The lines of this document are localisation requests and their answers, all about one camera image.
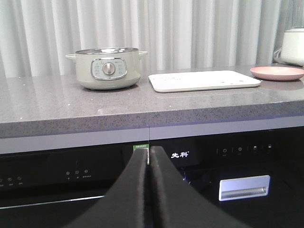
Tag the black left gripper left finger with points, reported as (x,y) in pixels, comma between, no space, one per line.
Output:
(123,204)

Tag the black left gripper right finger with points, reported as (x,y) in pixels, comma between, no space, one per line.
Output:
(175,204)

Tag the cream bear serving tray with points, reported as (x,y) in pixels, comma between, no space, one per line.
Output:
(198,81)

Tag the pink round plate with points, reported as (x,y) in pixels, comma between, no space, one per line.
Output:
(279,73)

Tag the green energy label sticker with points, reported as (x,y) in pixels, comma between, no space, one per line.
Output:
(144,149)

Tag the black built-in dishwasher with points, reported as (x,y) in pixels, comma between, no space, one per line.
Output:
(51,188)

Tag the black disinfection cabinet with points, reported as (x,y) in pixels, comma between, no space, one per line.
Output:
(204,160)

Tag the pale green electric pot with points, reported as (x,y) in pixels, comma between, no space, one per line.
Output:
(107,68)

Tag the white blender appliance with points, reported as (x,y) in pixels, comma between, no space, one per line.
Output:
(292,48)

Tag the white pleated curtain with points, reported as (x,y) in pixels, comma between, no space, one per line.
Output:
(36,35)

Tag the upper silver drawer handle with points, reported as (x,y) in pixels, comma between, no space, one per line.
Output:
(243,188)

